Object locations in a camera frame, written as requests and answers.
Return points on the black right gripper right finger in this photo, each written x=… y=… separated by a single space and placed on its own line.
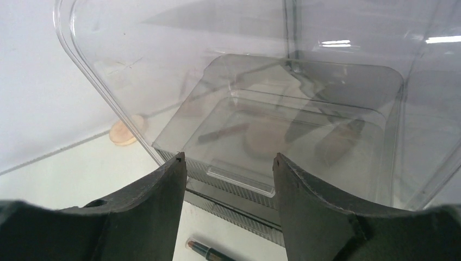
x=322 y=222

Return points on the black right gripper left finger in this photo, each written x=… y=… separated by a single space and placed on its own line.
x=137 y=222

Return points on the round beige sponge far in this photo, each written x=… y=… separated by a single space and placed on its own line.
x=120 y=135

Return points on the clear acrylic makeup organizer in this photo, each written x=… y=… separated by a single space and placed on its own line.
x=362 y=94

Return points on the dark green lipstick pencil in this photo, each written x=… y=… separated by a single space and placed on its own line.
x=208 y=253

